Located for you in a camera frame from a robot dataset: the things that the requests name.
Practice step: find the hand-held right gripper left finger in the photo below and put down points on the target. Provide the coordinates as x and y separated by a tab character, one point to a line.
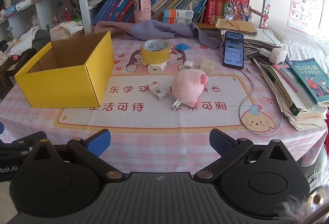
99	143

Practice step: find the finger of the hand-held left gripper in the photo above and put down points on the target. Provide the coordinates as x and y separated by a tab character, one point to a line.
1	128
20	144

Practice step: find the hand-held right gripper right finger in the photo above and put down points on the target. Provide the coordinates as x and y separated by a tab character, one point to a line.
221	143

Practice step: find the pink pig plush toy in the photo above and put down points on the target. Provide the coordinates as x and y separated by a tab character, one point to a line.
187	87

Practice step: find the yellow cardboard box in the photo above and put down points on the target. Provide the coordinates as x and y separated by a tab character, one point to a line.
59	87

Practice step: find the cream cube charger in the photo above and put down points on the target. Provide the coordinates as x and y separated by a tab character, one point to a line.
207	67

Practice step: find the small white red-label box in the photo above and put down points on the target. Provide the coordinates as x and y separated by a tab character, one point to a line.
158	91

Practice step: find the small white charger plug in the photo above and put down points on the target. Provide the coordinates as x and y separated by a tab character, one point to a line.
188	65

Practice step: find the large white charger plug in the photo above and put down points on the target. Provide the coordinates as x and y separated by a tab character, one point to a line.
156	68

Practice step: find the small blue eraser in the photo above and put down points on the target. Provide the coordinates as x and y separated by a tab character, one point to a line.
182	46

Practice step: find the yellow tape roll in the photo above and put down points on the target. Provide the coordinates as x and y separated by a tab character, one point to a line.
155	55

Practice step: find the pink checked printed tablecloth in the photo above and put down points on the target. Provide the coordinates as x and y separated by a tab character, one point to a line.
159	148

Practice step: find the stack of workbooks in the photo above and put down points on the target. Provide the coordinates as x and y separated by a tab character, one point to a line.
287	100

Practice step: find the pile of clothes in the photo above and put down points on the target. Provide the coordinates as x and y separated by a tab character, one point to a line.
25	38

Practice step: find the black smartphone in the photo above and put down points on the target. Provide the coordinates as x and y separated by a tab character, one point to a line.
233	50

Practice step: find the grey fur sleeve cuff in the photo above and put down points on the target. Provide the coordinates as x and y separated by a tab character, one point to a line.
298	204

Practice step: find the white plug adapter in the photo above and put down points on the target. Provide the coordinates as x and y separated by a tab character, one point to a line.
276	55

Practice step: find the teal children's book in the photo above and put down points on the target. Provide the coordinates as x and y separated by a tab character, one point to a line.
311	80

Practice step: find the pile of loose papers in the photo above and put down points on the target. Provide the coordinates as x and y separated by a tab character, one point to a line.
262	38

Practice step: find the brown paper envelope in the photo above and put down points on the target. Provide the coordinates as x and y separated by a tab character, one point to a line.
236	26

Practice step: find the blue tissue packet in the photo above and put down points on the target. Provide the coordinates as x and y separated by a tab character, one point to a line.
10	11

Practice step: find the white side shelf unit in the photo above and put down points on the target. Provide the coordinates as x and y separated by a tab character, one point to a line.
43	15

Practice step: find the grey patterned bedding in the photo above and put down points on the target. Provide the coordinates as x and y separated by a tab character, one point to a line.
300	46

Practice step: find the purple cloth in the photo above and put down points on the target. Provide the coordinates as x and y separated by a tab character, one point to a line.
154	29

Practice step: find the white flat carton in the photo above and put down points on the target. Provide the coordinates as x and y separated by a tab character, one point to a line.
25	4

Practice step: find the orange and white carton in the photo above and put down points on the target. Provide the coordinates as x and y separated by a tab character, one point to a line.
177	13
177	21

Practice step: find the cartoon sticker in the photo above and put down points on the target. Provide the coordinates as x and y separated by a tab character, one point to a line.
265	19

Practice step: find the set of red books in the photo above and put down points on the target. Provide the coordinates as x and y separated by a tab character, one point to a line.
214	11

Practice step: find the colourful figure standee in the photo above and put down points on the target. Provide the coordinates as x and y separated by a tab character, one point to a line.
237	10

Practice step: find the row of blue children's books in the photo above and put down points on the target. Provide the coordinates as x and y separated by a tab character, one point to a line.
120	6

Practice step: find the pink cylindrical device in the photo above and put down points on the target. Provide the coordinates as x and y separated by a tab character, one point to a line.
142	9

